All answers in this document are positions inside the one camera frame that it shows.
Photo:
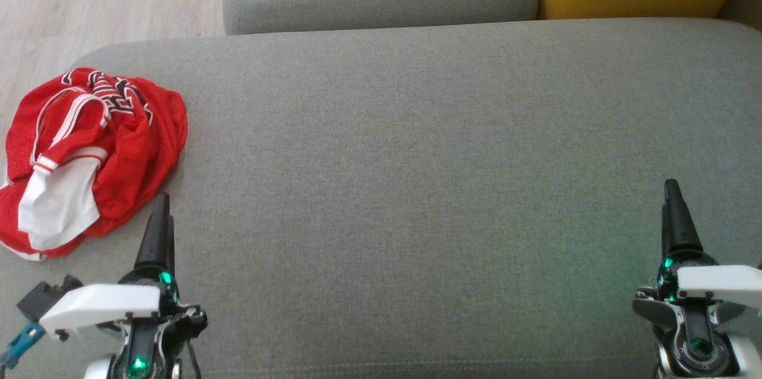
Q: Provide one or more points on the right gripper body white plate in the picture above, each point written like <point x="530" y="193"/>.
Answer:
<point x="714" y="284"/>

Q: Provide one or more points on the grey sofa seat cushion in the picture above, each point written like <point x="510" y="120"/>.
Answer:
<point x="417" y="188"/>

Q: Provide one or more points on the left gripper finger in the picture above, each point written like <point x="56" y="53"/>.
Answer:
<point x="156" y="242"/>
<point x="172" y="248"/>

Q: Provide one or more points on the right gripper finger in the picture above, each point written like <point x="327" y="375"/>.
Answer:
<point x="664" y="230"/>
<point x="681" y="230"/>

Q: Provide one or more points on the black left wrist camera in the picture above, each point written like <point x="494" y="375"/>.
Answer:
<point x="47" y="298"/>

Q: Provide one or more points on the red Bulls jersey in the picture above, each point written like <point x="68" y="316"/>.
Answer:
<point x="149" y="147"/>

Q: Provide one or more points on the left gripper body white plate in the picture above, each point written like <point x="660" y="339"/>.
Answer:
<point x="101" y="304"/>

